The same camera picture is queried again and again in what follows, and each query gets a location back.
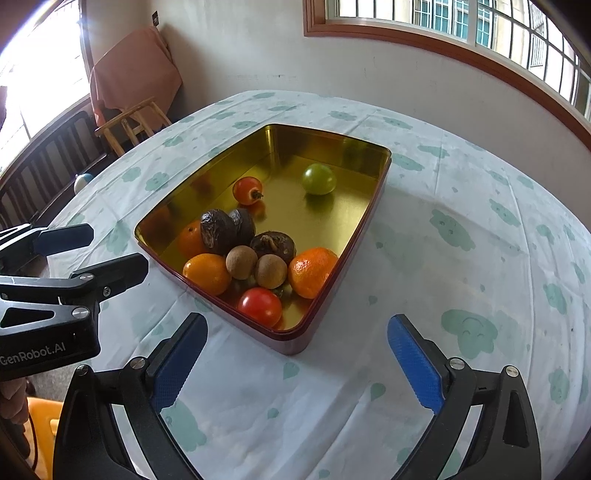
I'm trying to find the wooden window frame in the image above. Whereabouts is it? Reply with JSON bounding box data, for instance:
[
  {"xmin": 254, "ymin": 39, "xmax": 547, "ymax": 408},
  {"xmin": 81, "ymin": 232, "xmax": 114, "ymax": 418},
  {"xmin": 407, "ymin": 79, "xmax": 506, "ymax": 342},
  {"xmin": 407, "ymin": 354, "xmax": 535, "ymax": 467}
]
[{"xmin": 303, "ymin": 1, "xmax": 590, "ymax": 147}]

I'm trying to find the brown longan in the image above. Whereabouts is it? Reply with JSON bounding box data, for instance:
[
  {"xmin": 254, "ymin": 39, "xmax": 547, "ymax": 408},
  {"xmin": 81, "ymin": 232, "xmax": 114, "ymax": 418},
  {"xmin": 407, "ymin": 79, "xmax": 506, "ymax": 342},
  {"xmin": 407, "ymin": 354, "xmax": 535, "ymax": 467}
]
[
  {"xmin": 225, "ymin": 245, "xmax": 259, "ymax": 281},
  {"xmin": 254, "ymin": 254, "xmax": 287, "ymax": 290}
]

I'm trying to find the large dark water chestnut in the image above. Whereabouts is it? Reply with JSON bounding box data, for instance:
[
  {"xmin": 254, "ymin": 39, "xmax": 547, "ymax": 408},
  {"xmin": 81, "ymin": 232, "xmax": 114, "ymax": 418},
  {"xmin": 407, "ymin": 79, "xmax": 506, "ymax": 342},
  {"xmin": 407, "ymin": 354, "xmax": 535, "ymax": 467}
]
[{"xmin": 199, "ymin": 209, "xmax": 236, "ymax": 255}]

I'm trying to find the wooden stool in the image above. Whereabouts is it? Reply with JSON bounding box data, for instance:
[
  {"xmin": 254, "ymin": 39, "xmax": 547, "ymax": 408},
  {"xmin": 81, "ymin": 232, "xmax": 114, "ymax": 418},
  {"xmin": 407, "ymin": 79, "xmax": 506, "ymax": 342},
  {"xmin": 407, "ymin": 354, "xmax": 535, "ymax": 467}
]
[{"xmin": 94, "ymin": 97, "xmax": 172, "ymax": 157}]

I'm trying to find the orange cloth on chair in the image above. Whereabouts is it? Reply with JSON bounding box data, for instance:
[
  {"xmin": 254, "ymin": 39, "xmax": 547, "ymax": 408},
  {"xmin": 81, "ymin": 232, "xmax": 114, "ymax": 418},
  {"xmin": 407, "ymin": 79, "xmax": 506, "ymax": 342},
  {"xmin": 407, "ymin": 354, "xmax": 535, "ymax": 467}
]
[{"xmin": 90, "ymin": 26, "xmax": 182, "ymax": 126}]

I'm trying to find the green tomato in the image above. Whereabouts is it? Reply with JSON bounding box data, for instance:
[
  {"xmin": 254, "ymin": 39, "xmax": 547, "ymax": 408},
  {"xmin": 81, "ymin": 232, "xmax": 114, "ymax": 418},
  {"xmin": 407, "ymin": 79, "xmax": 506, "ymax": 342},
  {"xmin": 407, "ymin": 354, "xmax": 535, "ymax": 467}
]
[{"xmin": 301, "ymin": 163, "xmax": 337, "ymax": 196}]

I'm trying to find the red tomato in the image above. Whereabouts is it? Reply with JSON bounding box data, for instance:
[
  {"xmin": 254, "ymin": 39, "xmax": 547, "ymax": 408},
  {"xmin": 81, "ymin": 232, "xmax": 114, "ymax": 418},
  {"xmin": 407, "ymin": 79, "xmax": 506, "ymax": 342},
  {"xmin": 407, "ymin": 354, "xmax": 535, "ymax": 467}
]
[
  {"xmin": 238, "ymin": 287, "xmax": 283, "ymax": 328},
  {"xmin": 232, "ymin": 176, "xmax": 263, "ymax": 206}
]

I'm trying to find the smooth orange kumquat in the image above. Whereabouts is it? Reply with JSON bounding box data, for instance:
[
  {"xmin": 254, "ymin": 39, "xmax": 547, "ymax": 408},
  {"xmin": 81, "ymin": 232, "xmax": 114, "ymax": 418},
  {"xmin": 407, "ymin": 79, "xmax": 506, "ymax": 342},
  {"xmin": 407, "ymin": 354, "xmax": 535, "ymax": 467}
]
[{"xmin": 182, "ymin": 253, "xmax": 232, "ymax": 296}]

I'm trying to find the maroon gold toffee tin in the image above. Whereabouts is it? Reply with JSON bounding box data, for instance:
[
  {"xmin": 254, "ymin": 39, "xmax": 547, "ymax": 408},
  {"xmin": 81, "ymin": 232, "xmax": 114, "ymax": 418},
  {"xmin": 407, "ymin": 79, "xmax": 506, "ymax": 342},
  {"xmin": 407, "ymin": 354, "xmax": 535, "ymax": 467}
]
[{"xmin": 134, "ymin": 124, "xmax": 393, "ymax": 355}]

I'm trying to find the person left hand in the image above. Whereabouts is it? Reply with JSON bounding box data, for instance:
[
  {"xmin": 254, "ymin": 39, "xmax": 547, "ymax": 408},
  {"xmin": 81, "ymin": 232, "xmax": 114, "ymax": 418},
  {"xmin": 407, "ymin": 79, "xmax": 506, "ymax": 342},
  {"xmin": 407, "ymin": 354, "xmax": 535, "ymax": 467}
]
[{"xmin": 0, "ymin": 378, "xmax": 28, "ymax": 425}]

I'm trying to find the dark wooden bench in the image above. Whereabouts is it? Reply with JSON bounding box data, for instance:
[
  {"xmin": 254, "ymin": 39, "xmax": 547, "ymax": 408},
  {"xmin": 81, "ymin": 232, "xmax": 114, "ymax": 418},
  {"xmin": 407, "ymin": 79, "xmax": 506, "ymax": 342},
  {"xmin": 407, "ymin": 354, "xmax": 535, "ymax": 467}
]
[{"xmin": 1, "ymin": 96, "xmax": 115, "ymax": 229}]

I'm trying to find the dark water chestnut with sprout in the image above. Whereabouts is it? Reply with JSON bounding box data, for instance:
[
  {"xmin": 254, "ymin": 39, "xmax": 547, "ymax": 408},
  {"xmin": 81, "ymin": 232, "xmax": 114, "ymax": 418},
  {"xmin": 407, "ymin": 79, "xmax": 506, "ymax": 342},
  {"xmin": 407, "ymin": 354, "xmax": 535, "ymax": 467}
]
[{"xmin": 249, "ymin": 231, "xmax": 297, "ymax": 265}]

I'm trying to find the mandarin orange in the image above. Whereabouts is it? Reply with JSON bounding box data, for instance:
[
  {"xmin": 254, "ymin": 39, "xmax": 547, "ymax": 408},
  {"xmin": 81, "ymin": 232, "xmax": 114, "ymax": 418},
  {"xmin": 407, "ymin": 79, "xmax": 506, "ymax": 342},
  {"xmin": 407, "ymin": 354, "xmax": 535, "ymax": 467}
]
[
  {"xmin": 288, "ymin": 247, "xmax": 339, "ymax": 300},
  {"xmin": 176, "ymin": 220, "xmax": 208, "ymax": 260}
]

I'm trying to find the small dark water chestnut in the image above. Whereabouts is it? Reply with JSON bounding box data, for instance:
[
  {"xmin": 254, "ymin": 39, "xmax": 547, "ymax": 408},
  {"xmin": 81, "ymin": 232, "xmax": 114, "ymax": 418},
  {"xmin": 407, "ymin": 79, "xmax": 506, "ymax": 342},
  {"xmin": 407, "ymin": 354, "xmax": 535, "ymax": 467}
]
[{"xmin": 228, "ymin": 208, "xmax": 256, "ymax": 246}]

